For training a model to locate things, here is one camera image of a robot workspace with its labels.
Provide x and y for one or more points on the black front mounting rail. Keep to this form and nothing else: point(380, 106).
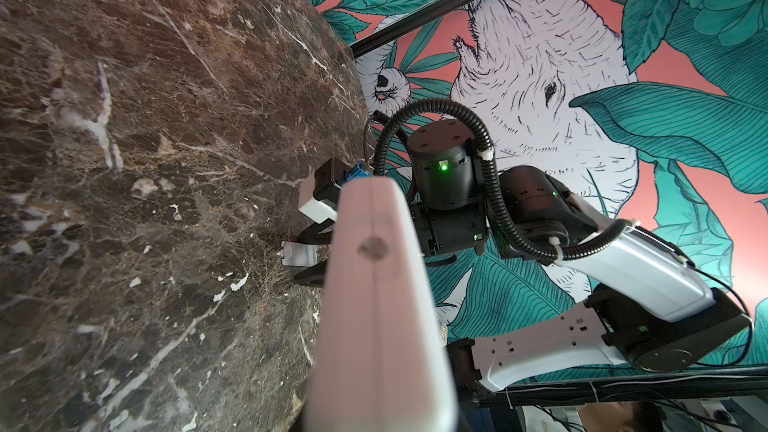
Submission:
point(698, 384)

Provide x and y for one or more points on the white remote battery cover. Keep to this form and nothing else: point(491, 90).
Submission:
point(300, 255)

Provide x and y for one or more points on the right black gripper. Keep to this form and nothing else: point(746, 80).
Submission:
point(441, 234)

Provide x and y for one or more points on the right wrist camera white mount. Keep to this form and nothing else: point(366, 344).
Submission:
point(319, 192)

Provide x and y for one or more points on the white remote control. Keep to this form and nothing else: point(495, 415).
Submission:
point(379, 360)

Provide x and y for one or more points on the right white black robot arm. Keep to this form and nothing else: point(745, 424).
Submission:
point(652, 308)

